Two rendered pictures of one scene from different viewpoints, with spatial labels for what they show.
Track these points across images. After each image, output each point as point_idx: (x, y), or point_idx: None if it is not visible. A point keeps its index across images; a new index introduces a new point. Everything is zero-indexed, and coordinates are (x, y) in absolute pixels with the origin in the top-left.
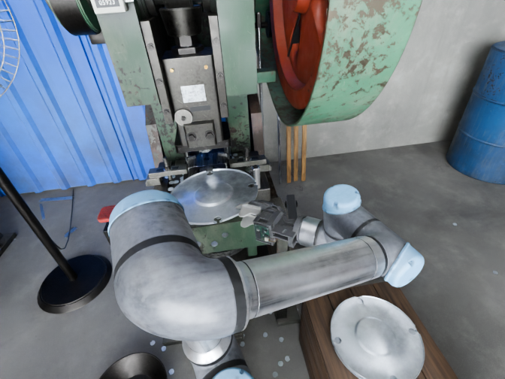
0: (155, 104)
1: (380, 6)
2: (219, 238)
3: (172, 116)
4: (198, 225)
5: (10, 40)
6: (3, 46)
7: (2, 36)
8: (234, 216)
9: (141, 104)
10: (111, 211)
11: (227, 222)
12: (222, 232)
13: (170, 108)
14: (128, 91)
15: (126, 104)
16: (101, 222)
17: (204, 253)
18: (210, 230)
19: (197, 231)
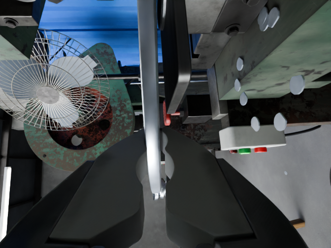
0: (2, 36)
1: None
2: (326, 47)
3: (18, 14)
4: (248, 69)
5: (50, 38)
6: (56, 46)
7: (48, 43)
8: (156, 186)
9: (14, 48)
10: (164, 112)
11: (295, 26)
12: (317, 41)
13: (3, 10)
14: (1, 55)
15: (24, 59)
16: (168, 125)
17: (328, 71)
18: (278, 60)
19: (259, 74)
